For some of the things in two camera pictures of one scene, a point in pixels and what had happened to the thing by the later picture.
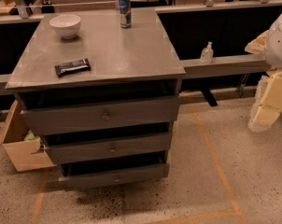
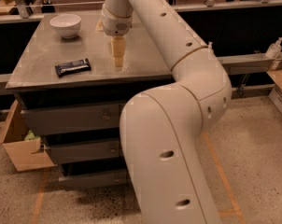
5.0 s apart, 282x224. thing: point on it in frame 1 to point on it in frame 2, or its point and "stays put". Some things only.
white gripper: [279, 44] to [114, 24]
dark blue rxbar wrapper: [73, 67] stays put
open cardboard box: [26, 153] stays put
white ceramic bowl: [66, 25] stays put
